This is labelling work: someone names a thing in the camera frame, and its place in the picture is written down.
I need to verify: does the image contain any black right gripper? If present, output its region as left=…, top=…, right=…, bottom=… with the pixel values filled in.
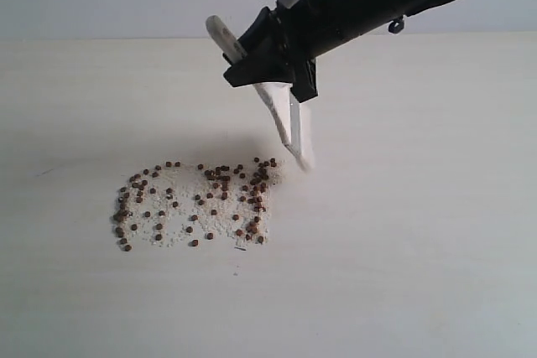
left=222, top=0, right=342, bottom=102

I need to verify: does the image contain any white wooden paintbrush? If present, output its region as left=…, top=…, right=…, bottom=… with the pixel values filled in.
left=206, top=15, right=315, bottom=172

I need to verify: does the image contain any pile of white grains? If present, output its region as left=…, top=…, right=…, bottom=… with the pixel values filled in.
left=111, top=157, right=283, bottom=252

